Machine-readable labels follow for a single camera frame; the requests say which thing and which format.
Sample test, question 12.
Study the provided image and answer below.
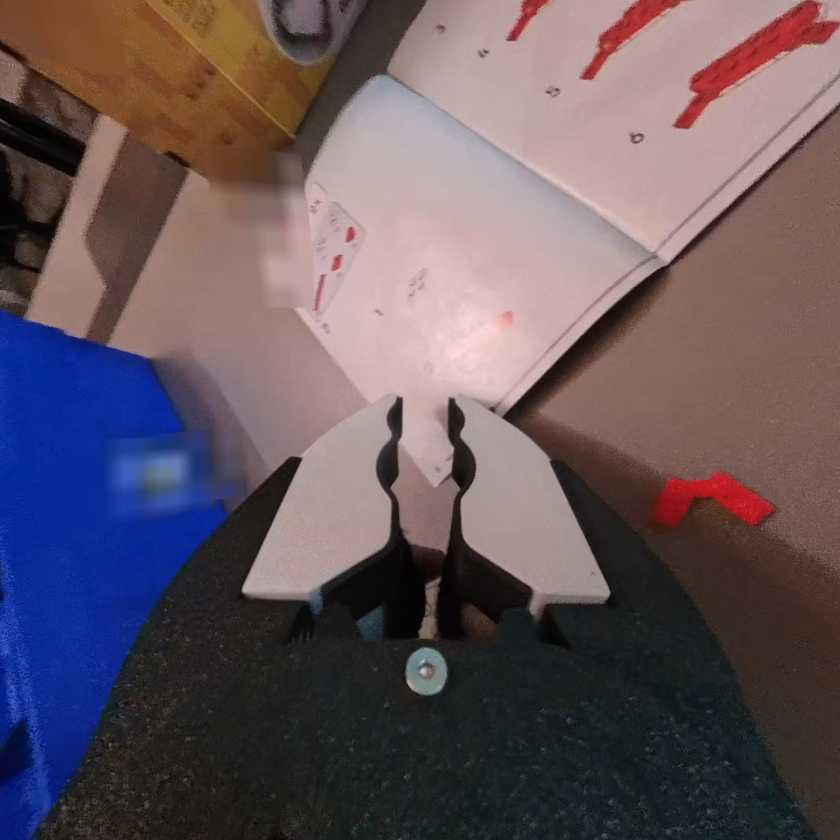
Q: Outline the white frame piece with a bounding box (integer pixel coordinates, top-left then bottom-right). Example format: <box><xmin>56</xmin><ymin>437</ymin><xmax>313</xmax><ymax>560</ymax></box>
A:
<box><xmin>29</xmin><ymin>115</ymin><xmax>130</xmax><ymax>330</ymax></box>

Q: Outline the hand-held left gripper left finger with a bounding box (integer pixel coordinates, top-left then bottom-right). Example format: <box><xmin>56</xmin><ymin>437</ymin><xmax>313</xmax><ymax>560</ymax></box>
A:
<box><xmin>241</xmin><ymin>394</ymin><xmax>421</xmax><ymax>641</ymax></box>

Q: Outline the small red lego plate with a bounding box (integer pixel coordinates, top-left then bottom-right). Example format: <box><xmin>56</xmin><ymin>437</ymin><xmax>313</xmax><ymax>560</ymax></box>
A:
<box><xmin>649</xmin><ymin>477</ymin><xmax>713</xmax><ymax>526</ymax></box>
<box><xmin>694</xmin><ymin>470</ymin><xmax>776</xmax><ymax>526</ymax></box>

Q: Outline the dark metal frame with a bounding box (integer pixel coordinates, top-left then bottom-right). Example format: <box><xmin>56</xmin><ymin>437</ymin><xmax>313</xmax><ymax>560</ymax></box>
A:
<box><xmin>0</xmin><ymin>98</ymin><xmax>87</xmax><ymax>179</ymax></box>

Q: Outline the blue cloth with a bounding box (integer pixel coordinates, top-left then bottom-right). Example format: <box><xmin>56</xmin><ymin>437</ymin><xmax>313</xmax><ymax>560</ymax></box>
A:
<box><xmin>0</xmin><ymin>308</ymin><xmax>265</xmax><ymax>840</ymax></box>

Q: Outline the white lego instruction booklet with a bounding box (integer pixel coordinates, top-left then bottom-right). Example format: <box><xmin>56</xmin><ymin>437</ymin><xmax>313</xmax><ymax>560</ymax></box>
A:
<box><xmin>289</xmin><ymin>0</ymin><xmax>840</xmax><ymax>490</ymax></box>

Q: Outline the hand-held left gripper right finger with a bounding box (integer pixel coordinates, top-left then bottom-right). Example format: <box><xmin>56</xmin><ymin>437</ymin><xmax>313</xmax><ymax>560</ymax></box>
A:
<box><xmin>436</xmin><ymin>395</ymin><xmax>612</xmax><ymax>641</ymax></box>

